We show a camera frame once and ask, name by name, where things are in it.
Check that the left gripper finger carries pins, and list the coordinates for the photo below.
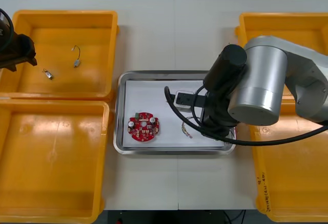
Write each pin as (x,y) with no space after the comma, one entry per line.
(32,60)
(11,67)

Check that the silver-grey right robot arm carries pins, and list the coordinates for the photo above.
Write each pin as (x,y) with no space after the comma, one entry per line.
(258,80)

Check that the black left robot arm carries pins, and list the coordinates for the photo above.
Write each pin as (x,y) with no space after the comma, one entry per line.
(5,29)

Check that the steel tray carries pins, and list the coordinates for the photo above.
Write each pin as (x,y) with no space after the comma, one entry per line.
(120,111)

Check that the yellow-orange plastic bin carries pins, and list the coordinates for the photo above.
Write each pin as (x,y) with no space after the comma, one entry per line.
(66,34)
(51,162)
(282,26)

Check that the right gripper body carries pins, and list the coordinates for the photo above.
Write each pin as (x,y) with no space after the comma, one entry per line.
(217,111)

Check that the yellow-orange bin with handwriting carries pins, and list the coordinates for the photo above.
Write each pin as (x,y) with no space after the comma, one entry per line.
(294,172)

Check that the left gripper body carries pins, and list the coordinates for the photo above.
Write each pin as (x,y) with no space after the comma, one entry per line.
(18,48)

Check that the round red circuit board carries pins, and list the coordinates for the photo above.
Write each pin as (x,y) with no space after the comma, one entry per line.
(143,129)

